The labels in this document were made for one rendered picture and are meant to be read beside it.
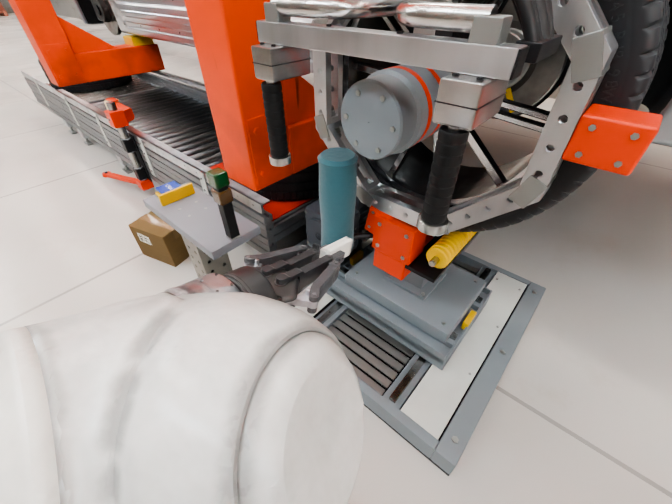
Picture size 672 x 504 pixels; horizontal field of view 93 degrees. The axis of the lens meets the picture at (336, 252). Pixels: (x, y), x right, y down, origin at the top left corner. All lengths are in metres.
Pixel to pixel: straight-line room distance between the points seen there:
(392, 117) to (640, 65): 0.35
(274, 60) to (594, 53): 0.45
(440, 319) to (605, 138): 0.66
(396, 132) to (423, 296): 0.67
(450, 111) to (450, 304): 0.79
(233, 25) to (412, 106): 0.52
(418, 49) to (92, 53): 2.52
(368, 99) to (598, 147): 0.35
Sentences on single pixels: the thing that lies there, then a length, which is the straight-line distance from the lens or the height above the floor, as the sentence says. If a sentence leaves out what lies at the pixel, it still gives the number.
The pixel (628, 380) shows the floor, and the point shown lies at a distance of 1.53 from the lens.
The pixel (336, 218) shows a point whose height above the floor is 0.60.
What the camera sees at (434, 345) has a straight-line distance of 1.10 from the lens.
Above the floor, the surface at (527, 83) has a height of 0.80.
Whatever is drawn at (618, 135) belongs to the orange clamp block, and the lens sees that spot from 0.61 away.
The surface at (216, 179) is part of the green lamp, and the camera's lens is 0.87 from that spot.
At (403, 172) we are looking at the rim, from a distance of 0.93.
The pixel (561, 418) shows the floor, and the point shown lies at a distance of 1.31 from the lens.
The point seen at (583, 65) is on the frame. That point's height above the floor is 0.94.
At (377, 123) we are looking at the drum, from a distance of 0.57.
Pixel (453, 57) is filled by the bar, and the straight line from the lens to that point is 0.44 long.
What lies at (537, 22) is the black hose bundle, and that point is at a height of 1.00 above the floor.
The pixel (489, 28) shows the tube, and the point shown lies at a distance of 0.43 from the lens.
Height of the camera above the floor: 1.03
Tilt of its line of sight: 41 degrees down
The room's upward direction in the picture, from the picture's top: straight up
